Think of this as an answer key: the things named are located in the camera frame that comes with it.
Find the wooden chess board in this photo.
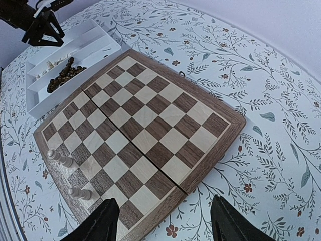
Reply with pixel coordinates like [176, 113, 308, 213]
[34, 50, 246, 240]

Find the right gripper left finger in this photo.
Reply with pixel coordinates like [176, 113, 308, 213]
[62, 198, 119, 241]

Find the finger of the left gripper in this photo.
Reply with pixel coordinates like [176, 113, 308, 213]
[21, 15, 48, 46]
[40, 12, 65, 47]

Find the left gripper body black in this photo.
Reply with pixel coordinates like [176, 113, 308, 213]
[1, 1, 72, 28]

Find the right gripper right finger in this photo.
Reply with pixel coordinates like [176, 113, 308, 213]
[210, 195, 273, 241]

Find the pile of dark chess pieces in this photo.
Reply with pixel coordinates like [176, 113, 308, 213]
[47, 57, 87, 93]

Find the light chess king piece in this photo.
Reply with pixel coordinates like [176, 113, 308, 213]
[47, 149, 73, 168]

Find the pile of light chess pieces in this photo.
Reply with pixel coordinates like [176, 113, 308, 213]
[36, 52, 75, 79]

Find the floral patterned table mat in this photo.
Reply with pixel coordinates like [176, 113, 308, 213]
[1, 1, 320, 240]

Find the white plastic compartment tray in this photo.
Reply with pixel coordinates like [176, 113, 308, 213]
[25, 20, 122, 119]

